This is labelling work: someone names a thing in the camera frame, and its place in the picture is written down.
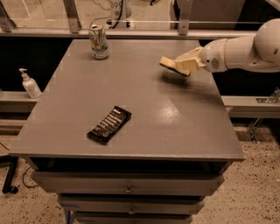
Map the white pump soap bottle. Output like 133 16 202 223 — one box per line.
19 68 42 99

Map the metal window railing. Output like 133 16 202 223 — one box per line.
0 0 255 39

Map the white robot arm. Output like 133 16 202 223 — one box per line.
174 18 280 75

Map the middle grey drawer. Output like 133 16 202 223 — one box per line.
58 196 204 214

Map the black stand leg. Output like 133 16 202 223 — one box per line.
0 155 18 194

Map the grey drawer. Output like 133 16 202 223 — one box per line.
31 171 224 196
58 196 204 214
75 213 193 224

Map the white machine behind glass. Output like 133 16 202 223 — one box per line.
107 0 132 29

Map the black floor cable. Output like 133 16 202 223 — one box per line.
22 165 39 189

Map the black rxbar chocolate wrapper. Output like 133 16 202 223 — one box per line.
87 106 132 144

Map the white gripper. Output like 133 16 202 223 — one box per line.
175 38 227 73

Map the white green soda can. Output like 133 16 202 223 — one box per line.
88 24 109 60

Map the metal bracket on ledge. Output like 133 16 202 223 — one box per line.
248 87 280 143

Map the grey drawer cabinet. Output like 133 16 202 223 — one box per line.
8 38 246 224

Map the bottom grey drawer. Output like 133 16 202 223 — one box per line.
75 213 193 224

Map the yellow sponge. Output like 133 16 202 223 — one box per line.
159 57 191 77

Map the top grey drawer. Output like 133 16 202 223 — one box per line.
31 171 224 196

